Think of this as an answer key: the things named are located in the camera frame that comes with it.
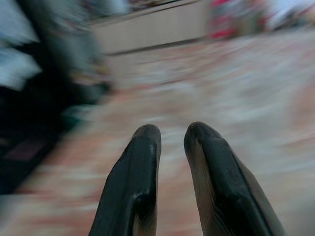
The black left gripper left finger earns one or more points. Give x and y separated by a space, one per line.
137 186

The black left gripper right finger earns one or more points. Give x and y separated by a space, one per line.
221 186

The dark furniture piece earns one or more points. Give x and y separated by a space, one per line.
37 110

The red patterned rug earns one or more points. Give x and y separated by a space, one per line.
221 98

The beige wooden cabinet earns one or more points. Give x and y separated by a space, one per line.
152 27

